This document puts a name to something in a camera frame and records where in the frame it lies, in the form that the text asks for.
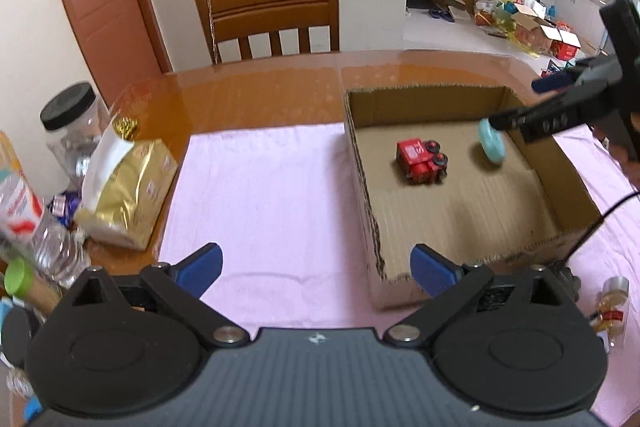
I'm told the cardboard box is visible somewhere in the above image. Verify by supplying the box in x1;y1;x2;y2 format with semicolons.
342;84;603;312

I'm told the pink cloth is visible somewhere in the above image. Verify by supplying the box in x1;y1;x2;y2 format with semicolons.
157;119;640;427

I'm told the purple foil packet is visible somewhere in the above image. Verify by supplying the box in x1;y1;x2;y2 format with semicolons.
51;191;84;229

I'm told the red toy truck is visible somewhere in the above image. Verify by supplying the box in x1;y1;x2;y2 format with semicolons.
396;137;451;186

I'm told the clear jar with black lid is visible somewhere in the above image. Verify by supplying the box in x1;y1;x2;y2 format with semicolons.
40;82;113;188

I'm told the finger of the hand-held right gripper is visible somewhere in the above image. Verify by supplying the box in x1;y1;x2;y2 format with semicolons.
489;74;623;144
531;56;623;95

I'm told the person's right hand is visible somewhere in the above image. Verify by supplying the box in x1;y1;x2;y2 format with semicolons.
597;112;640;190

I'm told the black cable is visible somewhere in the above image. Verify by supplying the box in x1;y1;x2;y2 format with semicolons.
562;192;640;268

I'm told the green capped bottle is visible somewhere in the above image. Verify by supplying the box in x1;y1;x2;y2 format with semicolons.
2;257;61;315

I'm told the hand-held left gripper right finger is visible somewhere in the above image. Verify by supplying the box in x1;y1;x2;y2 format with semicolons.
382;244;581;349

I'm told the plastic bottle with red label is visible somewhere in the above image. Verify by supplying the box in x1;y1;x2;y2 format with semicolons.
0;132;91;288

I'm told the gold foil bag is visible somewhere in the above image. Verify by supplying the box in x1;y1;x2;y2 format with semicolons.
75;117;179;252

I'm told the wooden chair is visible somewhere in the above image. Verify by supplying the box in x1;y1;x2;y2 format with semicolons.
194;0;341;65

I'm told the teal round case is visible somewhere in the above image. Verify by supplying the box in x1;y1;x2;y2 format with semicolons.
477;118;507;166

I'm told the small glass bottle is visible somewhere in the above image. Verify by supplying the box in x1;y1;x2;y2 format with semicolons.
595;276;631;349

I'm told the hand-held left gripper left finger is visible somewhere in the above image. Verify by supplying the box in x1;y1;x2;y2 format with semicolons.
55;243;251;349

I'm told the open cardboard carton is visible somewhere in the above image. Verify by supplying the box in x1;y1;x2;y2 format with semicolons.
511;3;582;60

